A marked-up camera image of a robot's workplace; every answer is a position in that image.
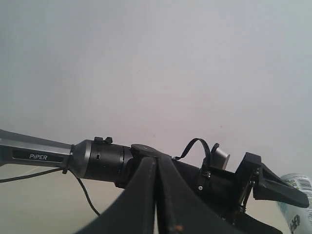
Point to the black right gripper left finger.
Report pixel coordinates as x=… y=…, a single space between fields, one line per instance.
x=134 y=210

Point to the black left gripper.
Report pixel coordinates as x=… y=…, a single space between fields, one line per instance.
x=230 y=191

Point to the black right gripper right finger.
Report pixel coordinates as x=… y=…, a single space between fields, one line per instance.
x=181 y=211

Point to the clear bottle green lime label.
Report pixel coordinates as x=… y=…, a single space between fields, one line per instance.
x=298 y=210

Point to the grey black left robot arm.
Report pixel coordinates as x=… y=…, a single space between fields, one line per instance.
x=100 y=159

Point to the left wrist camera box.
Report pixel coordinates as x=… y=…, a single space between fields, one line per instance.
x=219 y=157

